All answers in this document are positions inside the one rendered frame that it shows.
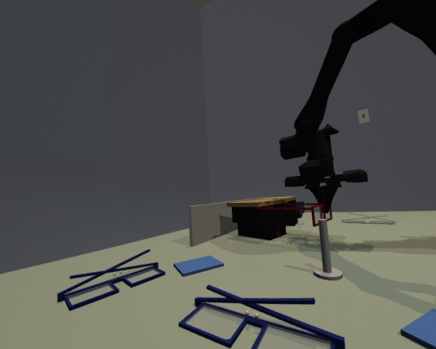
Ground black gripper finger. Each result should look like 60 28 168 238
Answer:
305 186 325 204
323 185 342 213

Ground dark grey flat panel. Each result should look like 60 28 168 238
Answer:
188 201 238 246

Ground red glasses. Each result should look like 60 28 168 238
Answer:
257 203 333 227

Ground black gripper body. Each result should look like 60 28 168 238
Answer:
284 151 368 187

